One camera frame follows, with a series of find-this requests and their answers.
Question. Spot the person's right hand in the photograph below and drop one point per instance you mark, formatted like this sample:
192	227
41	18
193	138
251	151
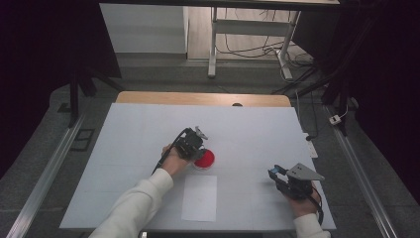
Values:
303	208

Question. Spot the large white board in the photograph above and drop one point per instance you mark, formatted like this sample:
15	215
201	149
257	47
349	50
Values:
251	132

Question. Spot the white paper sheet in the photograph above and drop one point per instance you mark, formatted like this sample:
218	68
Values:
199	205

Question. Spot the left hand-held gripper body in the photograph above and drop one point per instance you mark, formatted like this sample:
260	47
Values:
189	143

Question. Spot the white plug adapter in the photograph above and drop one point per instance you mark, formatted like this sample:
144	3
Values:
335	119

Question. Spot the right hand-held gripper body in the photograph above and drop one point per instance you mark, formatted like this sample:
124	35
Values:
297	186

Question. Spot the small dark knob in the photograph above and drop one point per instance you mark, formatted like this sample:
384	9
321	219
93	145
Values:
237	104

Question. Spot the aluminium rail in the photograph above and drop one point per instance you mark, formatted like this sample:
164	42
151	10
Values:
363	185
43	185

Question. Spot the dark curtain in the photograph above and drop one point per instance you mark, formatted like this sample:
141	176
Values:
389	82
33	66

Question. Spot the person's left hand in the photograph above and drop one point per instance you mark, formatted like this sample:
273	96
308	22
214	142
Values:
173	163

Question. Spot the wooden table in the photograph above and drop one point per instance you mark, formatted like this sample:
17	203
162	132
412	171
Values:
198	98

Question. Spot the red petri dish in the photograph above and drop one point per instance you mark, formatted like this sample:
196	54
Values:
207	160

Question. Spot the black tripod stand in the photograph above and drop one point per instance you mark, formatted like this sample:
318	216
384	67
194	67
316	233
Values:
74	99

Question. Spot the white desk frame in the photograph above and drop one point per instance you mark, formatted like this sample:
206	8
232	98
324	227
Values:
251	28

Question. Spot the white panel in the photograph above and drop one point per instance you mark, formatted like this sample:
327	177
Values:
145	29

